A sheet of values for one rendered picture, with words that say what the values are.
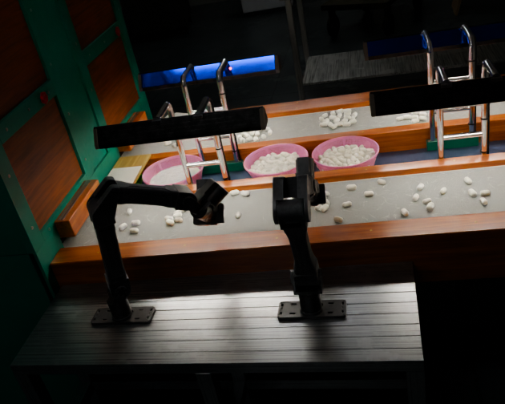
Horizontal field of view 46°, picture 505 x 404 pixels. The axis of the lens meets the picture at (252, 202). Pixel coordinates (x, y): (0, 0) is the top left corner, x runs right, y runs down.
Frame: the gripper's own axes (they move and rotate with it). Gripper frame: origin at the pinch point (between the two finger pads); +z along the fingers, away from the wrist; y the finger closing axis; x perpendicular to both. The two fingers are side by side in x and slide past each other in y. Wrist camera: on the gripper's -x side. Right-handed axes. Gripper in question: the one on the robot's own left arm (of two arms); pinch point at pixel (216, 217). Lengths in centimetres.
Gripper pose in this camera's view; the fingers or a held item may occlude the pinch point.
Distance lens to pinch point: 201.5
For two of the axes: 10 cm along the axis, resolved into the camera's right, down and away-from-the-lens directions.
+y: -9.8, 0.8, 2.0
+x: 0.4, 9.8, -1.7
